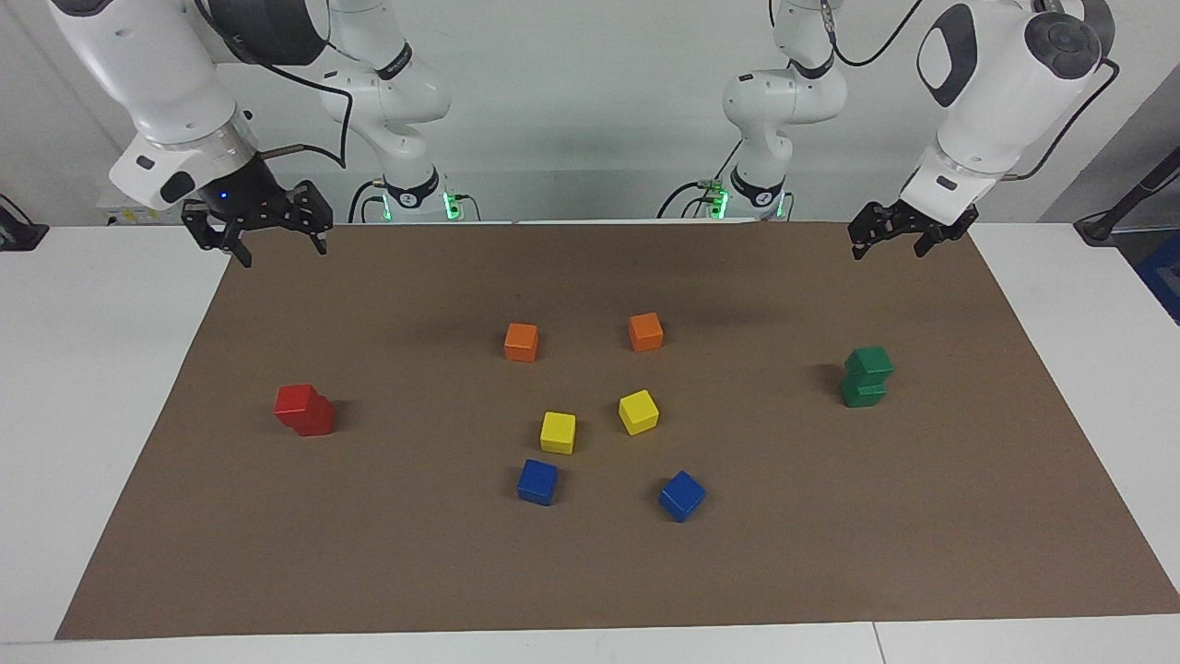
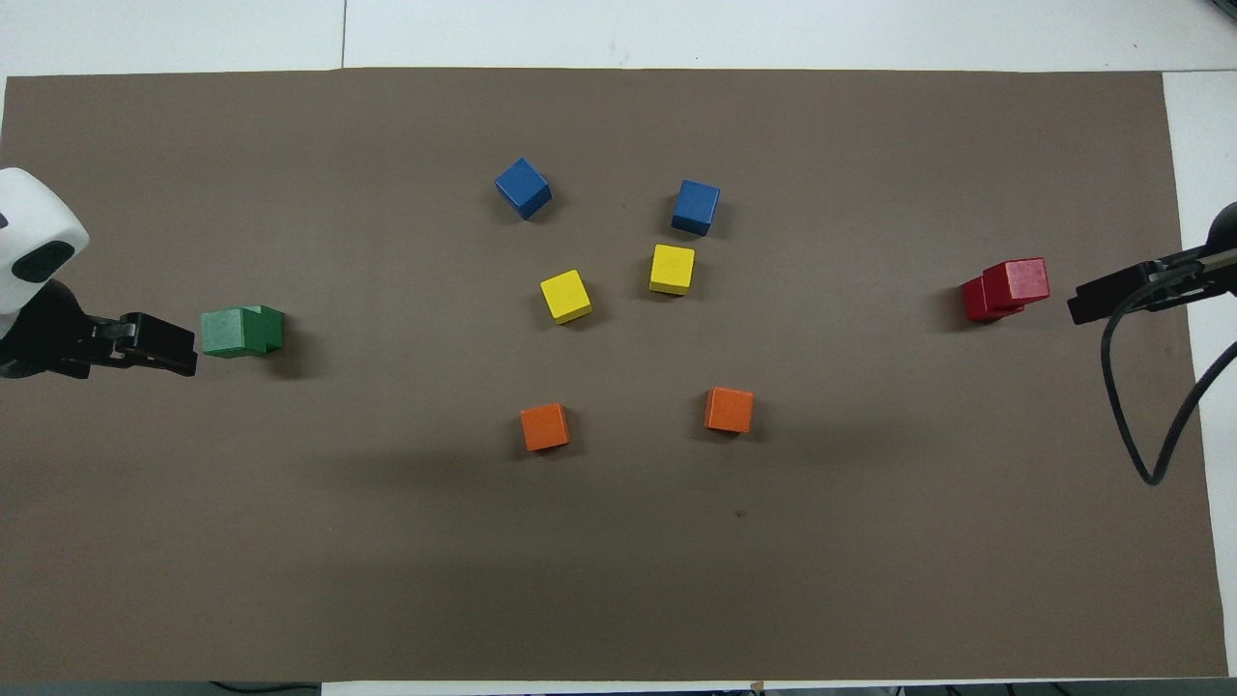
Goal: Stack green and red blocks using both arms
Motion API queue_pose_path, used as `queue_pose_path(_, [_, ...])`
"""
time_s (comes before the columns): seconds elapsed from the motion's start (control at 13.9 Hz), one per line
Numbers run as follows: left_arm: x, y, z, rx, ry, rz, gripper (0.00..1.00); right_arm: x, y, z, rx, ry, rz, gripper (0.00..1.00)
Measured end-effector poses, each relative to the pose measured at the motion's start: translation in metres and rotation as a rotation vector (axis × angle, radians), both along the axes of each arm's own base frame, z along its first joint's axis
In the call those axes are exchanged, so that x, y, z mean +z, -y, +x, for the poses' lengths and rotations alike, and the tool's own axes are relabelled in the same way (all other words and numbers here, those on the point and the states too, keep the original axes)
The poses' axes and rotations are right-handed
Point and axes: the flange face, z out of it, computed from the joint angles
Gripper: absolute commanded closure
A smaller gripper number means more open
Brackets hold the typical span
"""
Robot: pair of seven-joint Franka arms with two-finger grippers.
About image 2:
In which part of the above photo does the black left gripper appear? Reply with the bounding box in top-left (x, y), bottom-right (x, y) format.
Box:
top-left (0, 279), bottom-right (199, 380)

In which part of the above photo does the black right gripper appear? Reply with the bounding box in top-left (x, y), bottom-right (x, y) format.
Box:
top-left (1067, 200), bottom-right (1237, 326)

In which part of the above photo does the green cube block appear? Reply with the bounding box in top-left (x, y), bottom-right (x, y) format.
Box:
top-left (200, 306), bottom-right (269, 360)
top-left (241, 304), bottom-right (286, 352)

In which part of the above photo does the red cube block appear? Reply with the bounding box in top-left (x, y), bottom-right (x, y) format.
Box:
top-left (961, 276), bottom-right (1026, 324)
top-left (982, 257), bottom-right (1051, 310)

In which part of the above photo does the orange cube block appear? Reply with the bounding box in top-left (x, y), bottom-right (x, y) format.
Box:
top-left (520, 402), bottom-right (571, 452)
top-left (704, 387), bottom-right (755, 435)

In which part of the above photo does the blue cube block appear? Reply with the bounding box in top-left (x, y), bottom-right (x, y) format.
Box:
top-left (494, 157), bottom-right (554, 221)
top-left (671, 179), bottom-right (722, 238)

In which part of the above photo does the yellow cube block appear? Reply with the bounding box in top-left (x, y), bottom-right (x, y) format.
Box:
top-left (539, 269), bottom-right (593, 325)
top-left (648, 244), bottom-right (697, 297)

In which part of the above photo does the brown table mat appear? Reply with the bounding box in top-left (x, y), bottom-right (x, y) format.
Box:
top-left (0, 67), bottom-right (1229, 683)

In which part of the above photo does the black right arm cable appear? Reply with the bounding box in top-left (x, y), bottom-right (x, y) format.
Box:
top-left (1101, 275), bottom-right (1237, 486)

